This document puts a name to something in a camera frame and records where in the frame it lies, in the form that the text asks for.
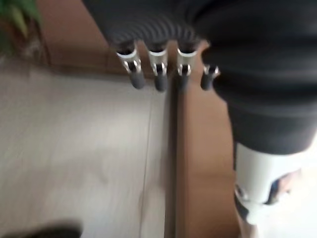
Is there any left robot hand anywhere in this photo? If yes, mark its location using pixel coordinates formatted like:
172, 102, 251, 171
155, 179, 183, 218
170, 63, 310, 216
81, 0, 317, 224

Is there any green potted plant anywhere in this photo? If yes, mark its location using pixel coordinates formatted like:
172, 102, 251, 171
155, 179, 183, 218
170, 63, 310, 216
0, 0, 43, 57

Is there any dark robot foot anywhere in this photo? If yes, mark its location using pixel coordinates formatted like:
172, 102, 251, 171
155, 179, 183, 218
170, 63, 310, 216
0, 217, 84, 238

